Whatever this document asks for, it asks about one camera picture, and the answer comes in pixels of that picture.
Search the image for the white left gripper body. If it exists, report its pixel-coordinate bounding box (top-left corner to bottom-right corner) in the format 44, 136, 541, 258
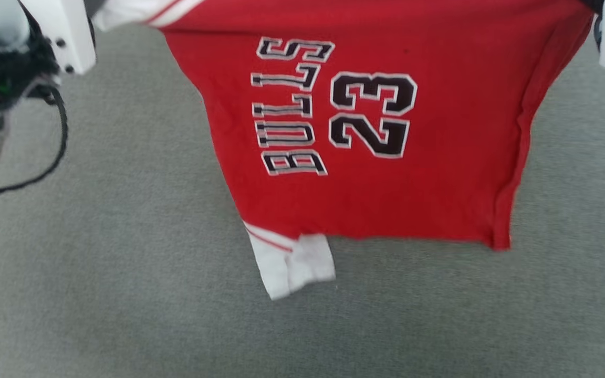
19, 0, 97, 75

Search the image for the red Bulls 23 jersey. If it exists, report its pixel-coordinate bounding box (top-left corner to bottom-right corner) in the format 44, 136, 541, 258
92, 0, 596, 301

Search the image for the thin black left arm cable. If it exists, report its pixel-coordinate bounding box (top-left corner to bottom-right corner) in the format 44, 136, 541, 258
0, 85, 69, 196

